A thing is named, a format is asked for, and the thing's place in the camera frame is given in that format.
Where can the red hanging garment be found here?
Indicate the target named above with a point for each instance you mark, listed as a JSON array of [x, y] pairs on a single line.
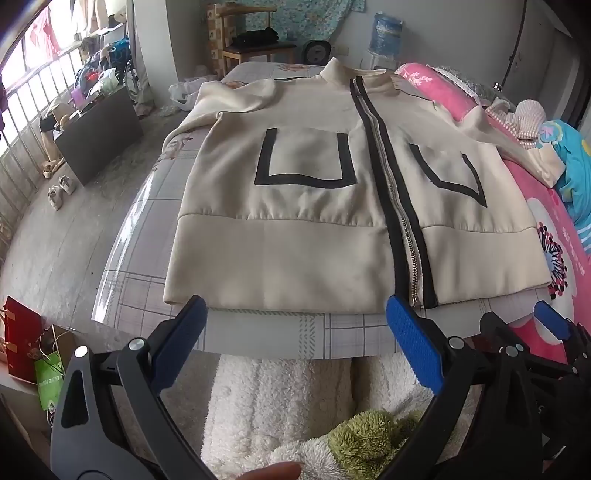
[[46, 30]]

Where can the teal floral hanging cloth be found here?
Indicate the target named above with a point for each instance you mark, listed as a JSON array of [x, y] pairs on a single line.
[[314, 18]]

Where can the white plastic bag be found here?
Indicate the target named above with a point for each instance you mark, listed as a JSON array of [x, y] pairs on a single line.
[[184, 92]]

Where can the beige hanging garment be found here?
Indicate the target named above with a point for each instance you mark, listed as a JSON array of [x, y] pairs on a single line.
[[97, 14]]

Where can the dark low cabinet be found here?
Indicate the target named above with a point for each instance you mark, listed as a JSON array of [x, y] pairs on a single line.
[[101, 138]]

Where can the beige shoe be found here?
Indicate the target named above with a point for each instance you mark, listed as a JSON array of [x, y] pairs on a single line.
[[66, 184], [54, 197]]

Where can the green paper bag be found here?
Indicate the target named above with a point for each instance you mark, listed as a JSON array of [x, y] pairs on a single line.
[[48, 383]]

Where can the purple plastic container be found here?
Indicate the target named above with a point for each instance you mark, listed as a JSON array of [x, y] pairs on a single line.
[[77, 98]]

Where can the cream zip jacket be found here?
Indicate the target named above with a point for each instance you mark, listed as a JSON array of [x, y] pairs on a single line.
[[300, 240]]

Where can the patterned cardboard box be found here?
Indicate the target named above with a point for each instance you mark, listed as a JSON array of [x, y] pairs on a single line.
[[214, 37]]

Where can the lace-edged grey pillow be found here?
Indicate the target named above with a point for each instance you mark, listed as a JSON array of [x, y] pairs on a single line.
[[461, 78]]

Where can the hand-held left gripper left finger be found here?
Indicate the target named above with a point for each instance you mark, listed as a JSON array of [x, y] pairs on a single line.
[[184, 332]]

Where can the pink fleece blanket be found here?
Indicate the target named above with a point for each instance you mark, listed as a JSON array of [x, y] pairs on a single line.
[[540, 207]]

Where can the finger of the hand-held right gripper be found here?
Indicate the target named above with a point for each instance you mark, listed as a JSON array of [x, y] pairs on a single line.
[[551, 319], [501, 330]]

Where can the beige sandal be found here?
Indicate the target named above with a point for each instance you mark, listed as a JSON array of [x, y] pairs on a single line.
[[51, 167]]

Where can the round black fan heater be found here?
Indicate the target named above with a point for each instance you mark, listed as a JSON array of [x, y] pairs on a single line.
[[317, 51]]

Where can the wheelchair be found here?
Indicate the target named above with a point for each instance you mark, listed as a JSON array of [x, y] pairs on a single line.
[[122, 60]]

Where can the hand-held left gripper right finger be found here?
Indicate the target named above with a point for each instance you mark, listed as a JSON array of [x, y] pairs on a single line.
[[415, 346]]

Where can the bed with plaid sheet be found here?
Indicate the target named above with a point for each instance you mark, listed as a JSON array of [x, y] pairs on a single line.
[[138, 258]]

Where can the white water dispenser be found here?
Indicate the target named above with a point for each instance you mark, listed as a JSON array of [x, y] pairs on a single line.
[[376, 62]]

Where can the black bag on chair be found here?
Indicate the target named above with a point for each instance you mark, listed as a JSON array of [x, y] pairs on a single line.
[[254, 38]]

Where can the wooden chair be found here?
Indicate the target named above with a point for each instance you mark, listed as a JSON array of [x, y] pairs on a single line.
[[258, 48]]

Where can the person's left hand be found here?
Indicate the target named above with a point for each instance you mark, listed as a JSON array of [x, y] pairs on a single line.
[[272, 471]]

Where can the blue water jug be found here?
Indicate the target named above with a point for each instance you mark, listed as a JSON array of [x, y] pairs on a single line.
[[385, 34]]

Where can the red gift bag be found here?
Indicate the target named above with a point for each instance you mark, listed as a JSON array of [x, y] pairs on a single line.
[[21, 341]]

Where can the pink checkered cloth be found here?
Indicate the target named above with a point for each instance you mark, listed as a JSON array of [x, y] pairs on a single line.
[[526, 117]]

